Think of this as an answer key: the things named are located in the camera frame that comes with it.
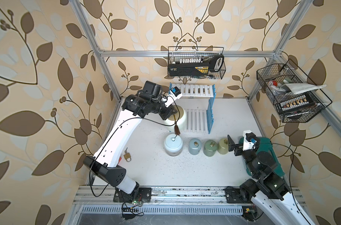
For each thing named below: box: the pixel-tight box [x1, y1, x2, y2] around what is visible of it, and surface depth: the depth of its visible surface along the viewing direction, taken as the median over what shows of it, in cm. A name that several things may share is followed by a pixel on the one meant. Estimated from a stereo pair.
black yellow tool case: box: [168, 54, 225, 77], surface depth 86 cm
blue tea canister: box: [188, 137, 202, 156], surface depth 87 cm
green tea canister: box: [203, 139, 218, 158], surface depth 86 cm
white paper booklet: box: [280, 82, 327, 95], surface depth 63 cm
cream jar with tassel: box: [164, 105, 187, 136], surface depth 71 cm
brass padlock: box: [123, 147, 132, 163], surface depth 90 cm
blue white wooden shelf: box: [169, 82, 217, 135], surface depth 103 cm
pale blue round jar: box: [164, 133, 184, 157], surface depth 84 cm
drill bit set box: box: [279, 93, 316, 113], surface depth 68 cm
